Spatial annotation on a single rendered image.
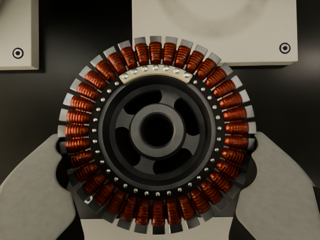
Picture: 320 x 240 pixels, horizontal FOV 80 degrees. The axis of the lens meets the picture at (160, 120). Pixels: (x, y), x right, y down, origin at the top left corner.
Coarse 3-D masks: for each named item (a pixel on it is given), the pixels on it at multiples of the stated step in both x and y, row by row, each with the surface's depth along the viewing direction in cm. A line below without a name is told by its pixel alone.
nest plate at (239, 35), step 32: (160, 0) 18; (192, 0) 18; (224, 0) 18; (256, 0) 17; (288, 0) 17; (160, 32) 17; (192, 32) 17; (224, 32) 17; (256, 32) 17; (288, 32) 17; (256, 64) 18; (288, 64) 18
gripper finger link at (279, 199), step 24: (264, 144) 10; (264, 168) 9; (288, 168) 9; (240, 192) 7; (264, 192) 7; (288, 192) 7; (312, 192) 7; (240, 216) 7; (264, 216) 7; (288, 216) 7; (312, 216) 7
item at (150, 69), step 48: (144, 48) 11; (96, 96) 11; (192, 96) 12; (240, 96) 11; (96, 144) 11; (144, 144) 11; (192, 144) 13; (240, 144) 10; (96, 192) 11; (144, 192) 10; (192, 192) 10
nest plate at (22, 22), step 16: (16, 0) 18; (32, 0) 18; (0, 16) 18; (16, 16) 18; (32, 16) 18; (0, 32) 18; (16, 32) 18; (32, 32) 18; (0, 48) 18; (16, 48) 18; (32, 48) 18; (0, 64) 17; (16, 64) 17; (32, 64) 18
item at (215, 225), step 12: (84, 228) 21; (96, 228) 21; (108, 228) 21; (120, 228) 21; (132, 228) 21; (168, 228) 21; (192, 228) 21; (204, 228) 21; (216, 228) 21; (228, 228) 21
